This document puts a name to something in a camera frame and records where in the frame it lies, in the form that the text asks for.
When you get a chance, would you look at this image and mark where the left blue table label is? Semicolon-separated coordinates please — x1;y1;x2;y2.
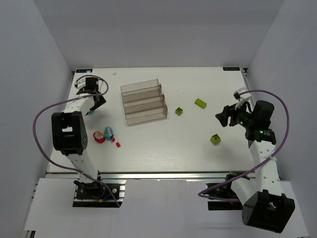
75;68;93;73

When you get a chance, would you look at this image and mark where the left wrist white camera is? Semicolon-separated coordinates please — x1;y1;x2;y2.
74;78;86;90

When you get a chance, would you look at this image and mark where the teal round lego piece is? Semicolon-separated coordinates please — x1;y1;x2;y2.
104;126;114;139

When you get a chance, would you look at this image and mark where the green 2x4 lego brick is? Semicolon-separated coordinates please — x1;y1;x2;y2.
195;98;207;109

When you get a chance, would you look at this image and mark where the clear tiered acrylic container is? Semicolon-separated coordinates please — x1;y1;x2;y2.
120;79;168;125

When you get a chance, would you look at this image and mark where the red round lego piece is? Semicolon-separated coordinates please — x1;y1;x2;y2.
93;131;106;143

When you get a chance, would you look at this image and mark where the green lego brick near right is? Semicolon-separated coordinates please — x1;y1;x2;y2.
210;134;221;145

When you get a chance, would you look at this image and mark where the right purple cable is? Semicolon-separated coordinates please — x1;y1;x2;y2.
197;89;291;200

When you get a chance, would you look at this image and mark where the blue table label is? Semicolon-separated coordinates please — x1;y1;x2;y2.
75;68;93;73
222;66;240;71

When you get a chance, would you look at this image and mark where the wrist white camera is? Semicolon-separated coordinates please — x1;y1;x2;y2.
233;87;251;110
74;78;86;90

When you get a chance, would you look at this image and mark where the right blue table label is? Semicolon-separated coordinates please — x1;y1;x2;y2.
222;66;240;71

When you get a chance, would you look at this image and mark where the green 2x2 lego brick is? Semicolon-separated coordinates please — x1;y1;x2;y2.
175;107;183;116

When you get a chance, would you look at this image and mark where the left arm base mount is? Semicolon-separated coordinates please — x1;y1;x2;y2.
72;180;123;208

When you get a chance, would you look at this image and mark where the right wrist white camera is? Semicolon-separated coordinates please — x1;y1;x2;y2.
233;87;251;110

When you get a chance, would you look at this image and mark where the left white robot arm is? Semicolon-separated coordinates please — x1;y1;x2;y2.
51;75;106;183

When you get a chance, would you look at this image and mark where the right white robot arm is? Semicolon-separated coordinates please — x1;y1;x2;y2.
215;101;295;234

